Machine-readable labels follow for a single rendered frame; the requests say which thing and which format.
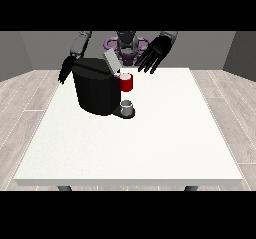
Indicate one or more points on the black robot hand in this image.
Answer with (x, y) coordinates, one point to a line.
(154, 54)
(64, 69)

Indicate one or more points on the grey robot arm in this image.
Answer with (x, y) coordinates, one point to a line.
(79, 44)
(168, 34)

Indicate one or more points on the black coffee machine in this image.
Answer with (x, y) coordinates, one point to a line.
(95, 87)

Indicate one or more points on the red pod holder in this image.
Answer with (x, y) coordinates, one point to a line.
(126, 82)

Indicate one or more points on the pale grey machine lid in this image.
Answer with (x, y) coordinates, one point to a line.
(111, 61)

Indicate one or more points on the grey robot trunk purple rings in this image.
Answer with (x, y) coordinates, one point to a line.
(126, 46)

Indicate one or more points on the small grey cup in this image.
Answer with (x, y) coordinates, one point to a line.
(126, 107)

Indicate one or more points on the dark table leg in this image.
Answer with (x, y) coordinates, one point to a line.
(64, 188)
(191, 188)

